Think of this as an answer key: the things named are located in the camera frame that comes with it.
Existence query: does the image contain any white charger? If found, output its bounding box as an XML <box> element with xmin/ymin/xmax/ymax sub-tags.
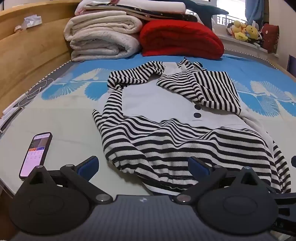
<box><xmin>2</xmin><ymin>102</ymin><xmax>21</xmax><ymax>117</ymax></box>

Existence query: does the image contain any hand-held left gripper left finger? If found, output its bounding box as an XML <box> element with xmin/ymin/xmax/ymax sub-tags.
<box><xmin>21</xmin><ymin>156</ymin><xmax>114</xmax><ymax>205</ymax></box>

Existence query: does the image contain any yellow plush toy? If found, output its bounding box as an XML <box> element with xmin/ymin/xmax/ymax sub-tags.
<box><xmin>245</xmin><ymin>24</ymin><xmax>263</xmax><ymax>43</ymax></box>
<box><xmin>228</xmin><ymin>20</ymin><xmax>248</xmax><ymax>42</ymax></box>

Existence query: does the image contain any teal shark plush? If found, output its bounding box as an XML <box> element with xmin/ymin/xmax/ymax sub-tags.
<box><xmin>184</xmin><ymin>0</ymin><xmax>230</xmax><ymax>29</ymax></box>

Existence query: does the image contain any purple box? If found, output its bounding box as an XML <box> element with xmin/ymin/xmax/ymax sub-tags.
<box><xmin>288</xmin><ymin>54</ymin><xmax>296</xmax><ymax>77</ymax></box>

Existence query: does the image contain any black white striped garment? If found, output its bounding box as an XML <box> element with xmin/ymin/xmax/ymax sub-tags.
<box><xmin>92</xmin><ymin>58</ymin><xmax>292</xmax><ymax>194</ymax></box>

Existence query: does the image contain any pink folded cloth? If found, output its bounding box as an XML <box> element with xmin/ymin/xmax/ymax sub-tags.
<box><xmin>74</xmin><ymin>2</ymin><xmax>89</xmax><ymax>16</ymax></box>

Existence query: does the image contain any black smartphone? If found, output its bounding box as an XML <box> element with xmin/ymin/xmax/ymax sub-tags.
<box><xmin>19</xmin><ymin>132</ymin><xmax>53</xmax><ymax>181</ymax></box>

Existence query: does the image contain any cream folded blanket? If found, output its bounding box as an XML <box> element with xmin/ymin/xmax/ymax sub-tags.
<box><xmin>63</xmin><ymin>14</ymin><xmax>143</xmax><ymax>42</ymax></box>
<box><xmin>69</xmin><ymin>30</ymin><xmax>142</xmax><ymax>62</ymax></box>

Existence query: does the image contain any dark patterned cloth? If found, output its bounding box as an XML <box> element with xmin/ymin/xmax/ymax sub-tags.
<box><xmin>116</xmin><ymin>6</ymin><xmax>199</xmax><ymax>23</ymax></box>

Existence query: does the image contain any blue printed bed sheet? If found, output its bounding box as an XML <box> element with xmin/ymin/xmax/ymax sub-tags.
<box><xmin>0</xmin><ymin>51</ymin><xmax>296</xmax><ymax>202</ymax></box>

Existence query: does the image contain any wooden headboard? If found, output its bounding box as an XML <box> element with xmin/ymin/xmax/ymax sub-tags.
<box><xmin>0</xmin><ymin>0</ymin><xmax>81</xmax><ymax>115</ymax></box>

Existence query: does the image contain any red cushion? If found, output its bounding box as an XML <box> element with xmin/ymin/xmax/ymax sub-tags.
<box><xmin>262</xmin><ymin>23</ymin><xmax>280</xmax><ymax>54</ymax></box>

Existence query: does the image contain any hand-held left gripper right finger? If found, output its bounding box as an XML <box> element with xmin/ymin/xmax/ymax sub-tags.
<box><xmin>176</xmin><ymin>157</ymin><xmax>270</xmax><ymax>204</ymax></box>

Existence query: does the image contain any tissue pack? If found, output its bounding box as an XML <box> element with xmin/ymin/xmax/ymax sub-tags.
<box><xmin>21</xmin><ymin>14</ymin><xmax>43</xmax><ymax>29</ymax></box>

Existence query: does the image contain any red folded blanket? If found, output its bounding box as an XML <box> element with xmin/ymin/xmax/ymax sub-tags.
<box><xmin>139</xmin><ymin>20</ymin><xmax>225</xmax><ymax>58</ymax></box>

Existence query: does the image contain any white cable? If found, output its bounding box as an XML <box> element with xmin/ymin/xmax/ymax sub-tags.
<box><xmin>20</xmin><ymin>77</ymin><xmax>55</xmax><ymax>108</ymax></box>

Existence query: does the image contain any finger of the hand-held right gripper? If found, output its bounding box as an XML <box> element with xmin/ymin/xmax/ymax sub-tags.
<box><xmin>266</xmin><ymin>190</ymin><xmax>296</xmax><ymax>235</ymax></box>

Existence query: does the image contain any blue curtain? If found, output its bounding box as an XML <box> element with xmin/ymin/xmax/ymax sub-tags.
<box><xmin>245</xmin><ymin>0</ymin><xmax>264</xmax><ymax>24</ymax></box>

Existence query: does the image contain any white folded quilt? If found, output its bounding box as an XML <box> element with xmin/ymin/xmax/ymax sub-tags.
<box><xmin>84</xmin><ymin>0</ymin><xmax>187</xmax><ymax>16</ymax></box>

